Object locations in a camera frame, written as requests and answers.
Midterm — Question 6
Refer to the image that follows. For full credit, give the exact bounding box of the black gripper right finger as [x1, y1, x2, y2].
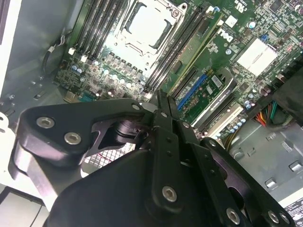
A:
[168, 96, 298, 227]

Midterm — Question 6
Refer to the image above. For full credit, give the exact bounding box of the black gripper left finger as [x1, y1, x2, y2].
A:
[7, 89, 184, 215]

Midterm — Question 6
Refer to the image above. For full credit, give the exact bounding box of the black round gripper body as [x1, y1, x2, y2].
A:
[47, 148, 228, 227]

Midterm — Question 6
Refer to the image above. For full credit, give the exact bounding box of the green RAM stick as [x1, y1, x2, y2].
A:
[170, 11, 224, 95]

